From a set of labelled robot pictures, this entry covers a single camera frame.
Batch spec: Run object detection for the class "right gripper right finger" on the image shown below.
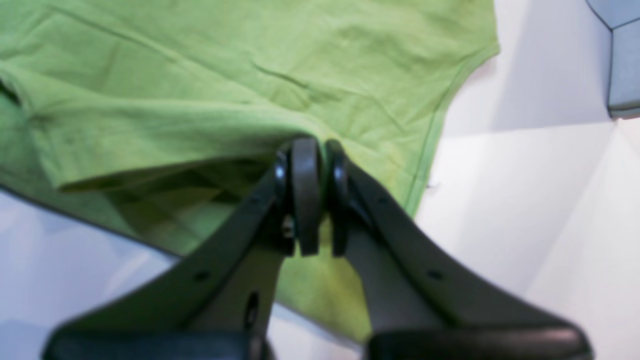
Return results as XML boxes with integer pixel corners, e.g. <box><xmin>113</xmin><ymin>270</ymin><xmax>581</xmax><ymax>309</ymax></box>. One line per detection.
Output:
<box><xmin>326</xmin><ymin>139</ymin><xmax>595</xmax><ymax>360</ymax></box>

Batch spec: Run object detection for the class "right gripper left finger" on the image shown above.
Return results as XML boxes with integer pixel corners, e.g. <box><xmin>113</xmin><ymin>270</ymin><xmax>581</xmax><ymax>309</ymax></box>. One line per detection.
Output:
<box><xmin>43</xmin><ymin>137</ymin><xmax>322</xmax><ymax>360</ymax></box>

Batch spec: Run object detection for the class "green T-shirt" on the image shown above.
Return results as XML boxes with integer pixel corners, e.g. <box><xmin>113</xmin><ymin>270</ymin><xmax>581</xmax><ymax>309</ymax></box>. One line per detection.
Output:
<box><xmin>0</xmin><ymin>0</ymin><xmax>501</xmax><ymax>346</ymax></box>

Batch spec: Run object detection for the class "grey panel at table corner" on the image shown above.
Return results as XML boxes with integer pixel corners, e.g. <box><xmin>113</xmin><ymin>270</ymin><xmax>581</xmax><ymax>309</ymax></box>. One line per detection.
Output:
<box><xmin>587</xmin><ymin>0</ymin><xmax>640</xmax><ymax>119</ymax></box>

